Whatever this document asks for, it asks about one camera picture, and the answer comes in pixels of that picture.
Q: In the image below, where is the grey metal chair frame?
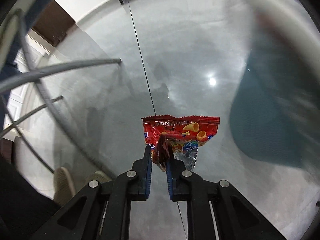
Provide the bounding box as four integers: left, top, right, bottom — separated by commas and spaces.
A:
1, 8, 121, 177

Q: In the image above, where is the red snack bag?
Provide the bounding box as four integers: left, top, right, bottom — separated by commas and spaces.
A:
142, 115, 220, 172

